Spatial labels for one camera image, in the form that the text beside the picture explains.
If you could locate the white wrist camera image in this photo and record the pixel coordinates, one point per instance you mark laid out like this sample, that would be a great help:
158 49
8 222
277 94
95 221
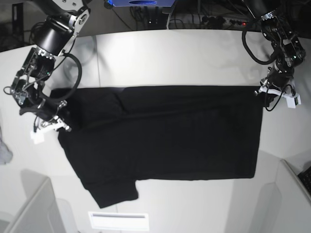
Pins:
38 136
292 100

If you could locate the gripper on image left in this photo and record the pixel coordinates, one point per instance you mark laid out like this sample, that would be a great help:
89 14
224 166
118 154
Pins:
48 111

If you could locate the white slotted tray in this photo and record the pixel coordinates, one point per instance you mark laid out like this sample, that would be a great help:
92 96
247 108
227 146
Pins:
119 221

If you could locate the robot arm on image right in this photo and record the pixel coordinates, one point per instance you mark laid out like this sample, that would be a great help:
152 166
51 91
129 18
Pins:
287 54

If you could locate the black keyboard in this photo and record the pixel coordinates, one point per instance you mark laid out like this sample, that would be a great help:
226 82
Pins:
305 178

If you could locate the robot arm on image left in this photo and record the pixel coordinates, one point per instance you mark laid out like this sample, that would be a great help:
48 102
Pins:
55 38

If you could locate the blue device at top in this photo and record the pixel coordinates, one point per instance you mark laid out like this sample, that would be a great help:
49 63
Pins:
128 3

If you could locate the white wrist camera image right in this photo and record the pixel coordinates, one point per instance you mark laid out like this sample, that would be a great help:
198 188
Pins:
292 100

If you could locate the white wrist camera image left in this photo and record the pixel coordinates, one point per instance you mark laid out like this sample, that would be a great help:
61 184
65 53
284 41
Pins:
38 136

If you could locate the black T-shirt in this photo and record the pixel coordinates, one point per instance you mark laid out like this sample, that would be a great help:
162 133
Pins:
190 133

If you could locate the grey cloth at left edge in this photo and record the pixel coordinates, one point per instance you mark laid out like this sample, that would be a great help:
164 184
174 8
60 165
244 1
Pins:
6 155

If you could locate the white box lower left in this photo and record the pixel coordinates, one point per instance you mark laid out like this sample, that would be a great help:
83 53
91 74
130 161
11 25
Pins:
39 213

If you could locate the white partition lower right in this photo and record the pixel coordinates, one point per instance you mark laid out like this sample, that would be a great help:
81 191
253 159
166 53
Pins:
295 209

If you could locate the white power strip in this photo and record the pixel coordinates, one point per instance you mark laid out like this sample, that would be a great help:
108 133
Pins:
223 21

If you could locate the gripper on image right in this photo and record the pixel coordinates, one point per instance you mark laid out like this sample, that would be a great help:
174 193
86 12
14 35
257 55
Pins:
276 79

